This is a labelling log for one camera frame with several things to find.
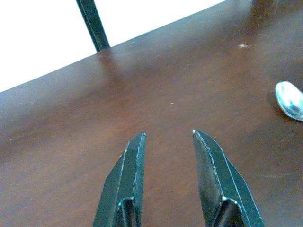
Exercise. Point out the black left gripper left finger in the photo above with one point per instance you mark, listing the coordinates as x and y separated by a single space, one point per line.
125 184

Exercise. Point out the steel spoon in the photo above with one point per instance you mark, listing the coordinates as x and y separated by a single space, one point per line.
291 100

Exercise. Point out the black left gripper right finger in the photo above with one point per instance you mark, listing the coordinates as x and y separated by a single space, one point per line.
220 184

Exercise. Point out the dark metal post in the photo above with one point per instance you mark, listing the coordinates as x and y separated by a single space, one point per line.
94 26

